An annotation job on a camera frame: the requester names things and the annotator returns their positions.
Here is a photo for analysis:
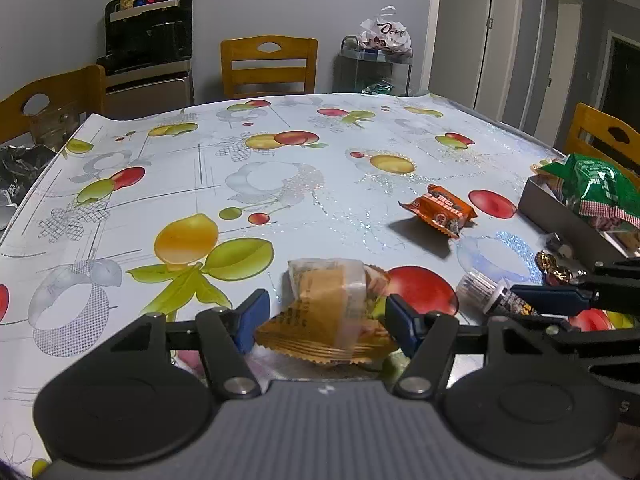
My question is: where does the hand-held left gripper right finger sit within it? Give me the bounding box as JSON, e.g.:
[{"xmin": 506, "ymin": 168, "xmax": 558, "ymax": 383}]
[{"xmin": 386, "ymin": 294, "xmax": 556, "ymax": 400}]

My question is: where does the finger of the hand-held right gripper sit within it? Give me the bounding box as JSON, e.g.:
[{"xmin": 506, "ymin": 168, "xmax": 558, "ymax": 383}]
[
  {"xmin": 510, "ymin": 259, "xmax": 640, "ymax": 317},
  {"xmin": 545, "ymin": 322, "xmax": 640, "ymax": 363}
]

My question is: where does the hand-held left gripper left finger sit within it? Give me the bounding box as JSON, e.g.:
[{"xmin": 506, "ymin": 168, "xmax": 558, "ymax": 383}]
[{"xmin": 100, "ymin": 289, "xmax": 271, "ymax": 401}]

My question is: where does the silver candy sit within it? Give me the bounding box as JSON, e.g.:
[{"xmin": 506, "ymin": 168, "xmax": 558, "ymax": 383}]
[{"xmin": 546, "ymin": 234, "xmax": 576, "ymax": 261}]

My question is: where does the dark chocolate stick tube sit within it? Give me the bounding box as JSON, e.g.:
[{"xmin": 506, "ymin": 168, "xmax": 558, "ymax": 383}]
[{"xmin": 456, "ymin": 272, "xmax": 540, "ymax": 318}]

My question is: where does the clear yellow cake packet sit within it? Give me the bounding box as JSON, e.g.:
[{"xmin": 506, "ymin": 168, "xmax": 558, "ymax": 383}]
[{"xmin": 287, "ymin": 257, "xmax": 391, "ymax": 351}]

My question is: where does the grey cardboard box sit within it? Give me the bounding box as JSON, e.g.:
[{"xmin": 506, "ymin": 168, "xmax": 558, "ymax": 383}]
[{"xmin": 517, "ymin": 172, "xmax": 640, "ymax": 261}]

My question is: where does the small orange snack packet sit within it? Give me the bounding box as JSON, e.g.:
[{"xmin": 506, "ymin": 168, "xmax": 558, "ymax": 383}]
[{"xmin": 398, "ymin": 184, "xmax": 479, "ymax": 240}]

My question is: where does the green snack bag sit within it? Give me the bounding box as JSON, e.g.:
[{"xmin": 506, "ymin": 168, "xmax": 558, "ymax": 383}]
[{"xmin": 532, "ymin": 152, "xmax": 640, "ymax": 231}]

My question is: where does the fruit print tablecloth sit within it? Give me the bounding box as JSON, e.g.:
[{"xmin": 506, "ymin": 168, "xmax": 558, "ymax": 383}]
[{"xmin": 0, "ymin": 91, "xmax": 640, "ymax": 476}]

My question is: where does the wooden chair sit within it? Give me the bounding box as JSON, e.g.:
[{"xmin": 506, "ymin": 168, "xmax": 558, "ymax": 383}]
[
  {"xmin": 220, "ymin": 36, "xmax": 319, "ymax": 100},
  {"xmin": 562, "ymin": 102, "xmax": 640, "ymax": 188},
  {"xmin": 0, "ymin": 64, "xmax": 107, "ymax": 146}
]

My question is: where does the metal trolley cart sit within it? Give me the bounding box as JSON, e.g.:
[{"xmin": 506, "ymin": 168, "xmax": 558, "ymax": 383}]
[{"xmin": 334, "ymin": 36, "xmax": 415, "ymax": 97}]

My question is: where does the glass bowl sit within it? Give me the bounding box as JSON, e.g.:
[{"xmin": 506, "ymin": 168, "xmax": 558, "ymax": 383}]
[{"xmin": 31, "ymin": 107, "xmax": 83, "ymax": 146}]

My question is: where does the black plastic bag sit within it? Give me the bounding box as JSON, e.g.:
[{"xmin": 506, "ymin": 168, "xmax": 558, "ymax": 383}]
[{"xmin": 0, "ymin": 144, "xmax": 57, "ymax": 211}]

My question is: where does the black silver water dispenser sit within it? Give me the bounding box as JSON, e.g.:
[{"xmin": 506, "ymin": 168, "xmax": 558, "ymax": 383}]
[{"xmin": 97, "ymin": 0, "xmax": 196, "ymax": 121}]

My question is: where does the white door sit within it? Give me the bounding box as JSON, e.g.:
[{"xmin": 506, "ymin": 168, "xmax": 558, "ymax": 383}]
[{"xmin": 440, "ymin": 0, "xmax": 526, "ymax": 123}]

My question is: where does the white plastic bag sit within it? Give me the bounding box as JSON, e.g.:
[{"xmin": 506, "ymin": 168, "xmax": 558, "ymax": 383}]
[{"xmin": 358, "ymin": 6, "xmax": 413, "ymax": 56}]

